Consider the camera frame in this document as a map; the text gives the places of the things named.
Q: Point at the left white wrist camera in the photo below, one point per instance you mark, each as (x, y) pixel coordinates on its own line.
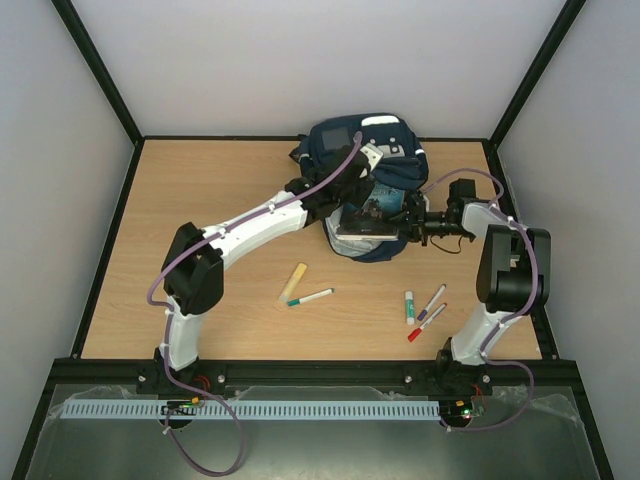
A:
(373, 154)

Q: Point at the teal capped white marker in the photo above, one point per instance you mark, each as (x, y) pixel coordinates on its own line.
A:
(311, 297)

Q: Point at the yellow highlighter pen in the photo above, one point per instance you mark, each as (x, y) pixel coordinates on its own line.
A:
(292, 282)

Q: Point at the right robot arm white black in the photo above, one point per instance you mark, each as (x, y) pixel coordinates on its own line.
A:
(513, 276)

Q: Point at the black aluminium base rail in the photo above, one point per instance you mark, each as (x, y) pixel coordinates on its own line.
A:
(226, 377)

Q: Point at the purple capped white marker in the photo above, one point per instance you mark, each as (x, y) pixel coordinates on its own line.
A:
(423, 313)

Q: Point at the light blue slotted cable duct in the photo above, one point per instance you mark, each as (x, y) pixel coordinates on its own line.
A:
(252, 410)

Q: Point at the dark blue hardcover book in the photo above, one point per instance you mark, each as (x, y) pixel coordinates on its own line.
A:
(371, 221)

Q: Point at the white glue stick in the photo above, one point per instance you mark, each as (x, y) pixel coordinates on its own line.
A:
(409, 306)

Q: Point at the navy blue student backpack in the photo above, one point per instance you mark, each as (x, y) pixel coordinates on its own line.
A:
(404, 166)

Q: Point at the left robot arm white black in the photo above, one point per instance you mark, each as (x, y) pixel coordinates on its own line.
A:
(191, 281)

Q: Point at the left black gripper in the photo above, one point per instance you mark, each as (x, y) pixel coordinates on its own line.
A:
(360, 200)

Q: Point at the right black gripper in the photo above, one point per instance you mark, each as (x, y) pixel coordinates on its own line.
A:
(415, 220)

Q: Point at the red capped white marker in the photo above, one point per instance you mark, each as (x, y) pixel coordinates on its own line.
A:
(415, 333)

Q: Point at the black enclosure frame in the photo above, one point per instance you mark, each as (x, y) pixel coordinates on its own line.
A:
(550, 369)

